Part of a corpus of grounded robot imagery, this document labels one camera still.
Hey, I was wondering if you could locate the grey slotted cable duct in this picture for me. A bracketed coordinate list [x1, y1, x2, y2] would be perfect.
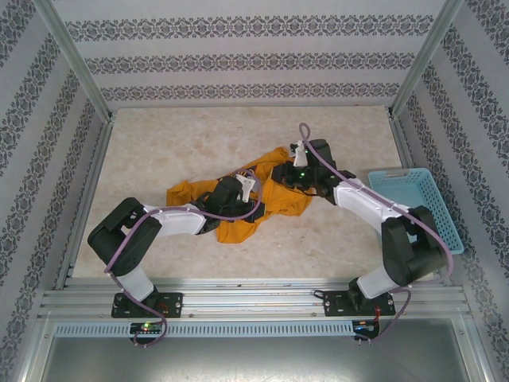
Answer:
[53, 321, 356, 337]

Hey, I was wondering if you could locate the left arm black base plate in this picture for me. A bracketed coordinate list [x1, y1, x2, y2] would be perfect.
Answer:
[111, 292, 185, 319]

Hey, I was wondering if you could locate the orange t-shirt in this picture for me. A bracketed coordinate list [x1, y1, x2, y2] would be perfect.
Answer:
[165, 146, 315, 246]

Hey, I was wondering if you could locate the aluminium corner post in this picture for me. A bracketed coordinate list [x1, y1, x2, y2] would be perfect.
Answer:
[387, 0, 466, 120]
[33, 0, 117, 123]

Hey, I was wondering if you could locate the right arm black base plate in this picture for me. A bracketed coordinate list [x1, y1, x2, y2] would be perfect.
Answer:
[322, 289, 397, 318]

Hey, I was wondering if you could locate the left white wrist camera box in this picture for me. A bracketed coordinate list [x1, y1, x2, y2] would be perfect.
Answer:
[233, 173, 256, 201]

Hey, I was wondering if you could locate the aluminium mounting rail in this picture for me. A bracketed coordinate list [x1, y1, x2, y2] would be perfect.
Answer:
[37, 277, 466, 320]

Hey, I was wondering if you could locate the grey steel sheet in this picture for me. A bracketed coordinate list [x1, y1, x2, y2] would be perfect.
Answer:
[39, 336, 478, 382]

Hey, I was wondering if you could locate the light blue plastic basket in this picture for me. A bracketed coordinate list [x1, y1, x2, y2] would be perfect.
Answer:
[367, 167, 465, 255]

